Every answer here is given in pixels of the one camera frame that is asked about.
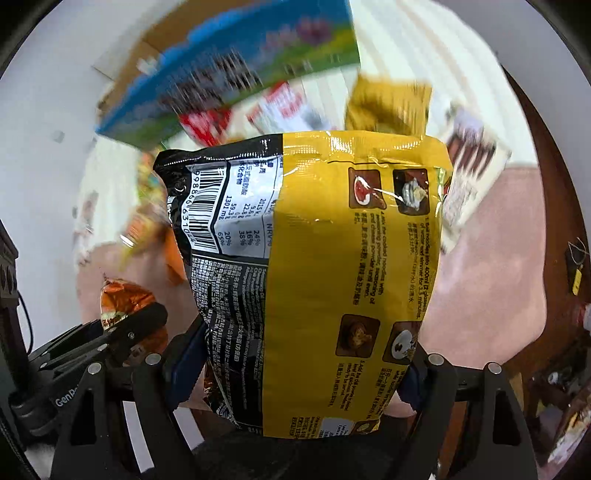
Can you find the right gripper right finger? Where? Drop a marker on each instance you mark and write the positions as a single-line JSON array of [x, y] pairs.
[[469, 424]]

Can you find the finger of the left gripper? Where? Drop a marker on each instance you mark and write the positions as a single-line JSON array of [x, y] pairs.
[[88, 338]]

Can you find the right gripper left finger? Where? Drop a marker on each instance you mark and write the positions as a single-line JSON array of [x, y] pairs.
[[94, 442]]

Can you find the orange snack packet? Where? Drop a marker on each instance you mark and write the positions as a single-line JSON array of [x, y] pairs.
[[121, 298]]

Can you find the yellow black noodle packet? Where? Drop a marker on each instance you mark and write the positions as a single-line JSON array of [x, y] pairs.
[[312, 258]]

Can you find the white chocolate wafer packet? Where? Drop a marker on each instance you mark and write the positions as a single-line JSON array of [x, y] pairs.
[[478, 158]]

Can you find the red white snack packet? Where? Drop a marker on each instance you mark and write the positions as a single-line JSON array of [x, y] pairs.
[[282, 109]]

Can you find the small yellow snack packet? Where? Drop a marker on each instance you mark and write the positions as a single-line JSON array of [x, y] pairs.
[[385, 106]]

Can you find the blue cardboard box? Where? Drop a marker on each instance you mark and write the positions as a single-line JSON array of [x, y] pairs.
[[227, 58]]

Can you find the striped blanket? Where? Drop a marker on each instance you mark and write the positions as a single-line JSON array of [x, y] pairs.
[[399, 41]]

